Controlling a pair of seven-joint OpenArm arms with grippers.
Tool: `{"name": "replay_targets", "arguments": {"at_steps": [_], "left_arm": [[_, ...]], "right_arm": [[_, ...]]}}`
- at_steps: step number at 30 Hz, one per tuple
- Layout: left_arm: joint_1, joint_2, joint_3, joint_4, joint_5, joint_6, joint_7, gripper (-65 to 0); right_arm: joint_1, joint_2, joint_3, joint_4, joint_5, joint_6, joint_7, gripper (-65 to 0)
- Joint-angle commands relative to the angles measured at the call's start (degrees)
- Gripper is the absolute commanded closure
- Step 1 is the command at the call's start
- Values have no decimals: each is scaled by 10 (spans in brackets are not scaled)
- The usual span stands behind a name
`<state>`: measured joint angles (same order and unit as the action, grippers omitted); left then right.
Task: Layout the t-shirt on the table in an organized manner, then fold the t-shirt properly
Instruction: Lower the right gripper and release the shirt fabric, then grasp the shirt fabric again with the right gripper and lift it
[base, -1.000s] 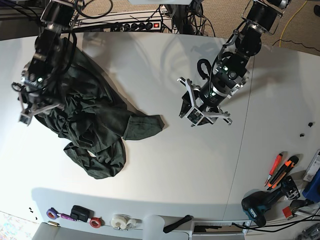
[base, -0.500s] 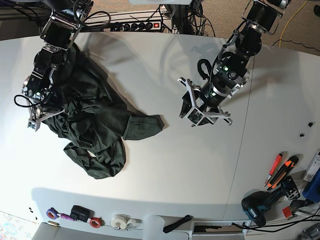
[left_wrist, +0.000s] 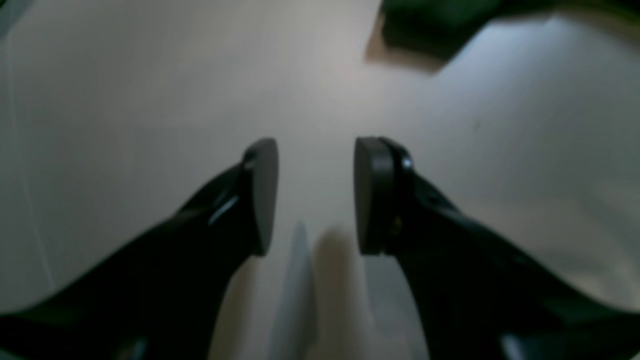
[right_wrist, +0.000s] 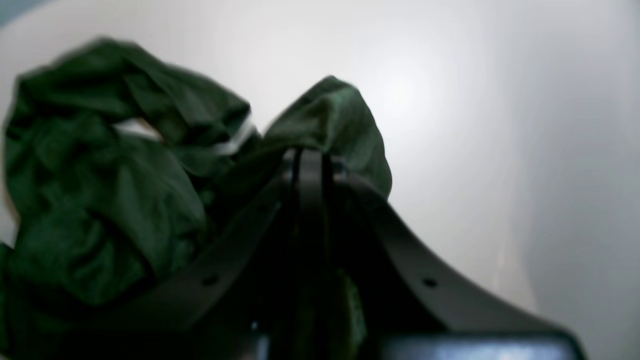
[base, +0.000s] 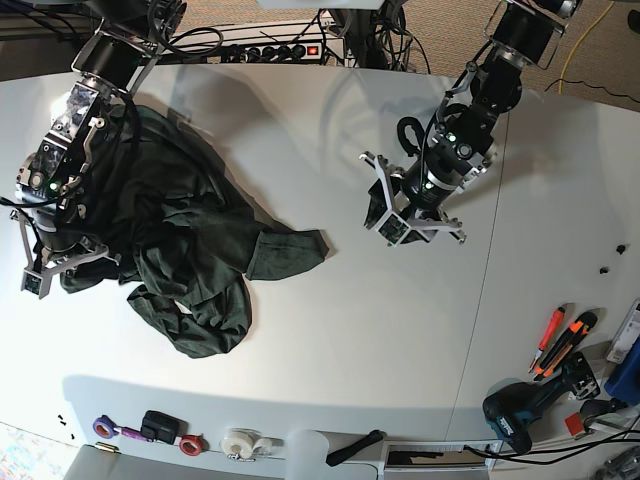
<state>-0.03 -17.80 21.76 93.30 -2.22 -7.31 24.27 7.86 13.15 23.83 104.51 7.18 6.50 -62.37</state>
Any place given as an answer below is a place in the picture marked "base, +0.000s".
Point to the white tape roll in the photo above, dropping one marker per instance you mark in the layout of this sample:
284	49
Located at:
245	445

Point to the black orange utility knife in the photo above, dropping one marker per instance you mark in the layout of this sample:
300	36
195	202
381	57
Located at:
568	341

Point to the white power strip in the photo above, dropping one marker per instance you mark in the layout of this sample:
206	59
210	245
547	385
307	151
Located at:
307	54

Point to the black action camera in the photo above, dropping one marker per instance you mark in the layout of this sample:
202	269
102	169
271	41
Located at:
157	426

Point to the purple tape roll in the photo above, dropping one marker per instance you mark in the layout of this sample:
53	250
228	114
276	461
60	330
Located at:
104	427

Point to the teal cordless drill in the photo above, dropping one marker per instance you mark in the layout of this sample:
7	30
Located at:
511	410

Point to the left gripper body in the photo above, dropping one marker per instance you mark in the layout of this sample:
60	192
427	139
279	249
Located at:
416	196

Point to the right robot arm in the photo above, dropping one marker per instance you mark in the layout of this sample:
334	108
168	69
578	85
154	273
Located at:
60	188

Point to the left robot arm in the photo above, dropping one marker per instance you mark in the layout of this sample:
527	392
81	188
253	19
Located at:
490	84

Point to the dark green t-shirt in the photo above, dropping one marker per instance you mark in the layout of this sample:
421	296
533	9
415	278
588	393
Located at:
187	239

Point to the black marker pen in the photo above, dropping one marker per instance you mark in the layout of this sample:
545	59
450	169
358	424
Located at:
342	455

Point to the blue box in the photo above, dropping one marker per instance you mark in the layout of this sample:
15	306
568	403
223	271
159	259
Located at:
623	384

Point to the red tape roll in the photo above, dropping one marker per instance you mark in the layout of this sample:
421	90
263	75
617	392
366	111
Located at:
192	445

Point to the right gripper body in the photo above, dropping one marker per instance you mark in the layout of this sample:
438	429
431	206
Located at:
57	240

